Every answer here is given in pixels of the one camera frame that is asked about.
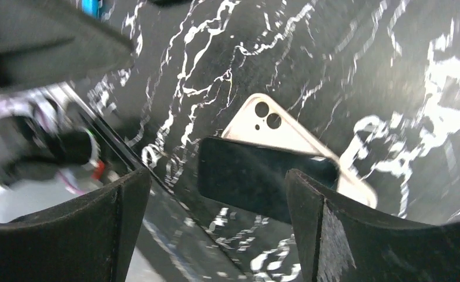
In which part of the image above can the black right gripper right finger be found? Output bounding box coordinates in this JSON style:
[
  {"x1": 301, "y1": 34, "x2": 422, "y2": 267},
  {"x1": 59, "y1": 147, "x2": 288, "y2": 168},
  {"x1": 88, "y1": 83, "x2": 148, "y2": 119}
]
[{"x1": 285, "y1": 169, "x2": 460, "y2": 281}]

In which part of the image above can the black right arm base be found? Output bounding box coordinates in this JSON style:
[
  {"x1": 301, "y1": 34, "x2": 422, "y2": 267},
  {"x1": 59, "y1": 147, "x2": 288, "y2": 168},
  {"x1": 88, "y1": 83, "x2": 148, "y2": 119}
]
[{"x1": 0, "y1": 93, "x2": 101, "y2": 194}]

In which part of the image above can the black smartphone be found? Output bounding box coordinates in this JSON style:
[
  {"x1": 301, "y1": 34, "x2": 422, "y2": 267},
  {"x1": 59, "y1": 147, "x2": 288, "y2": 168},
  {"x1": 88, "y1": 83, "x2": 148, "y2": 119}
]
[{"x1": 197, "y1": 137, "x2": 340, "y2": 224}]

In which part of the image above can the beige phone case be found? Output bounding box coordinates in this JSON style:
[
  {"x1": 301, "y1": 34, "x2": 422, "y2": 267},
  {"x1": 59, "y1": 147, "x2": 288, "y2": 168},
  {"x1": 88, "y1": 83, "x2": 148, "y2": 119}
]
[{"x1": 221, "y1": 93, "x2": 378, "y2": 209}]

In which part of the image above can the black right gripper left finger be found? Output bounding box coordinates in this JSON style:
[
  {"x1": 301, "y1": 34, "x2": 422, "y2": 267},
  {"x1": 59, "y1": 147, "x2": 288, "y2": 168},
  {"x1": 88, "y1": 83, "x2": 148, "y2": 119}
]
[{"x1": 0, "y1": 168, "x2": 152, "y2": 281}]

